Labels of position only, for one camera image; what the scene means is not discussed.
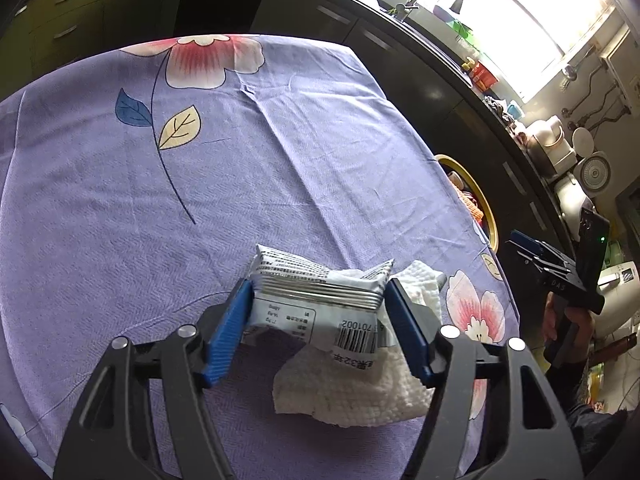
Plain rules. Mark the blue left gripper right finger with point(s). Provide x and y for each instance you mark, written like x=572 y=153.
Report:
x=411 y=340

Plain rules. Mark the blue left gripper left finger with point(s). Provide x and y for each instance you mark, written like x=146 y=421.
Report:
x=228 y=322

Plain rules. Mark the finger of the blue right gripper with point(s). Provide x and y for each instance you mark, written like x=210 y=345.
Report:
x=526 y=244

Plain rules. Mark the white snack wrapper packet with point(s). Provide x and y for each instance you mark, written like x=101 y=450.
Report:
x=340 y=312

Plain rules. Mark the white paper towel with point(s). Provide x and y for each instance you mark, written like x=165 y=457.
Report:
x=313 y=383

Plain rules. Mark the dark sleeve right forearm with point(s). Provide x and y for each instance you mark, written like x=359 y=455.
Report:
x=607 y=444

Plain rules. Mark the yellow rim teal trash bin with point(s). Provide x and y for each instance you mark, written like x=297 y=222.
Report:
x=473 y=198

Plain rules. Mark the person's right hand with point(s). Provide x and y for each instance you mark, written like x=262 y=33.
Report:
x=567 y=332

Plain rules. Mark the white rice cooker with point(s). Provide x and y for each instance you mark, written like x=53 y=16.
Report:
x=572 y=198

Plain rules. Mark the red container on counter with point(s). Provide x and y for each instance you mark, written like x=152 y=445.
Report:
x=481 y=77

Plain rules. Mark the purple floral tablecloth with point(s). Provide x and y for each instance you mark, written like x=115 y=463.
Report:
x=130 y=205

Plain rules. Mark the white appliance with handle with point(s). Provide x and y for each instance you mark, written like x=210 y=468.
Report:
x=620 y=288

